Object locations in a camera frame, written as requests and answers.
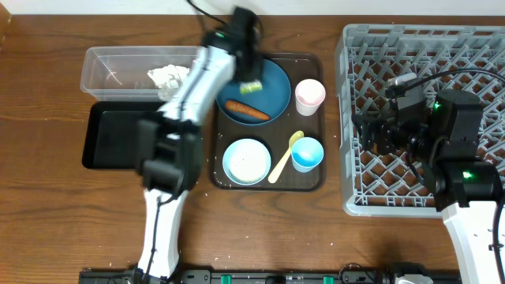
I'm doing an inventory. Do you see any green snack wrapper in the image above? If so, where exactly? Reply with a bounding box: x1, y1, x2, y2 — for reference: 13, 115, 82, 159
239, 80, 263, 95

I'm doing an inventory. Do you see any pink plastic cup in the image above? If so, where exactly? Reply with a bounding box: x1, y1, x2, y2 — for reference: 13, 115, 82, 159
295, 79, 326, 116

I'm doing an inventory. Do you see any light blue plastic cup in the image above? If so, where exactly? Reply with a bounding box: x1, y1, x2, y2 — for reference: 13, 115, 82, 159
291, 137, 324, 173

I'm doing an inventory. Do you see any orange carrot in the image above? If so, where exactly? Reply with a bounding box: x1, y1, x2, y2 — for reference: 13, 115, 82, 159
225, 100, 271, 121

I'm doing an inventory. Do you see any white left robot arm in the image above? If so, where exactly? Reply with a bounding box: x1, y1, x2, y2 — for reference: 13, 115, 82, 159
128, 7, 264, 283

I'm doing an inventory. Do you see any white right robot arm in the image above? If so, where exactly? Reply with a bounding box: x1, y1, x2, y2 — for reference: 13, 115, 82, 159
352, 89, 504, 283

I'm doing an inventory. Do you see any grey dishwasher rack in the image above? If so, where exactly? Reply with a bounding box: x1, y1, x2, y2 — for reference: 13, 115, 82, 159
335, 24, 504, 219

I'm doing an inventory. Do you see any clear plastic waste bin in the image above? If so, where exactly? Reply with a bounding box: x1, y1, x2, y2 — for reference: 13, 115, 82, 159
80, 46, 198, 102

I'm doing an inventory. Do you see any black waste tray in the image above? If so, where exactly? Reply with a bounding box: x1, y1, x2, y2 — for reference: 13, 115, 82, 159
82, 101, 163, 170

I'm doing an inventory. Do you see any dark blue bowl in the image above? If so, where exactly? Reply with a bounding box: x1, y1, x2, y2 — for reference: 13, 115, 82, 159
216, 59, 291, 125

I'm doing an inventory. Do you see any crumpled white tissue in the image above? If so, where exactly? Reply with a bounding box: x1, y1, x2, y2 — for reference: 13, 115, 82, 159
147, 65, 190, 102

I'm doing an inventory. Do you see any dark brown serving tray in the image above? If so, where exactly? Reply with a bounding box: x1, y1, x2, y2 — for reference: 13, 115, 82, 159
208, 53, 326, 192

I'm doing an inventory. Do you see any yellow plastic spoon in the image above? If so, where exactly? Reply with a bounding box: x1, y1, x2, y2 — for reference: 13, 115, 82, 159
267, 130, 305, 184

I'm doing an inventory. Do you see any light blue rice bowl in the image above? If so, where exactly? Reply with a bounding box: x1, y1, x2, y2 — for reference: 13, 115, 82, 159
222, 138, 271, 186

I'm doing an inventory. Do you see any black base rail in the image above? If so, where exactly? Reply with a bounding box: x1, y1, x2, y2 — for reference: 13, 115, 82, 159
77, 267, 462, 284

